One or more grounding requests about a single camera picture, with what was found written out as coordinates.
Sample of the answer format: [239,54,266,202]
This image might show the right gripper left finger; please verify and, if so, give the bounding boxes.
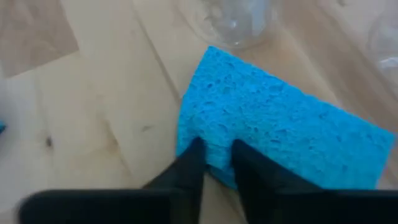
[142,136,208,224]

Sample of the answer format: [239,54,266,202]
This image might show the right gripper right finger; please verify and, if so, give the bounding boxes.
[231,139,323,224]

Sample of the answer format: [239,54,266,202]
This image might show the blue cellulose sponge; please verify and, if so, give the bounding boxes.
[175,45,396,190]

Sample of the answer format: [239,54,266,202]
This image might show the clear plastic pump bottle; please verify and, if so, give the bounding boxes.
[192,0,282,50]
[366,15,398,74]

